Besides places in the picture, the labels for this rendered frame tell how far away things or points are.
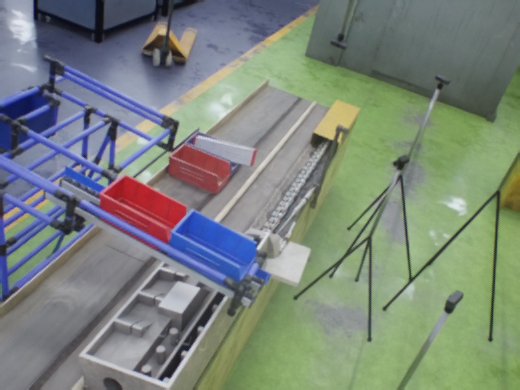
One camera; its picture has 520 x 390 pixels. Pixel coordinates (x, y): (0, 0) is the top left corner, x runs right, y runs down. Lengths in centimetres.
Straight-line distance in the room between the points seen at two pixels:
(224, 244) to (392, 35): 601
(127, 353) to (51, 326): 44
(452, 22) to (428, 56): 52
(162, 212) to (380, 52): 605
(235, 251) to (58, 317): 82
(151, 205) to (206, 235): 25
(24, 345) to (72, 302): 28
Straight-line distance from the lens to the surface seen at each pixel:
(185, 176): 325
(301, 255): 288
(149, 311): 226
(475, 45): 775
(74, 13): 717
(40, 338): 240
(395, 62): 788
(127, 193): 222
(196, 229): 213
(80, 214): 221
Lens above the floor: 260
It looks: 34 degrees down
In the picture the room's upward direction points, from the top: 16 degrees clockwise
